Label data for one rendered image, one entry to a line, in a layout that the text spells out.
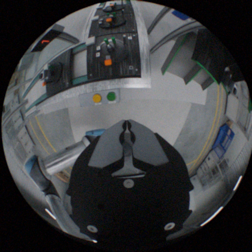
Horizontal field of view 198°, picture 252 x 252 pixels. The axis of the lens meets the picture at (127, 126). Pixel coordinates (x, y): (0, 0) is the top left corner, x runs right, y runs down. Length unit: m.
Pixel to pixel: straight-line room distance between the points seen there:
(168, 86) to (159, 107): 0.15
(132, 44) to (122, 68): 0.14
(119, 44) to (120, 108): 0.37
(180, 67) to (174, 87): 0.22
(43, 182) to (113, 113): 0.57
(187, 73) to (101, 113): 0.53
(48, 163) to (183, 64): 0.67
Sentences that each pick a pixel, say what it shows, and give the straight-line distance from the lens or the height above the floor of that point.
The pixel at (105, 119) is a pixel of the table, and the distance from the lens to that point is 0.56.
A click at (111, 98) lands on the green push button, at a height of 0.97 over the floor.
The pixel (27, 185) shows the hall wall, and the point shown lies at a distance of 8.66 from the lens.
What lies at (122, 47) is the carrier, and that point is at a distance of 0.38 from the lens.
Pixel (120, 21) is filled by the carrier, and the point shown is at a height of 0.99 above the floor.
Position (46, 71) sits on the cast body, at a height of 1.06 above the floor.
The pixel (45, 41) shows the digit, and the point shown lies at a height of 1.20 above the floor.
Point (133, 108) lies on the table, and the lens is 0.51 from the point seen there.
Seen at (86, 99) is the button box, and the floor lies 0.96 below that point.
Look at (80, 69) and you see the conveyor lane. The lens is 0.50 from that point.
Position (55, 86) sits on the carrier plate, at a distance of 0.54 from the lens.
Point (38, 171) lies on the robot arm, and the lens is 0.40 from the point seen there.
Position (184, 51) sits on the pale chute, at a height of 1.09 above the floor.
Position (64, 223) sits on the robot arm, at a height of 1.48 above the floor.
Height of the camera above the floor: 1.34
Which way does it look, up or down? 58 degrees down
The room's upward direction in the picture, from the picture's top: 177 degrees clockwise
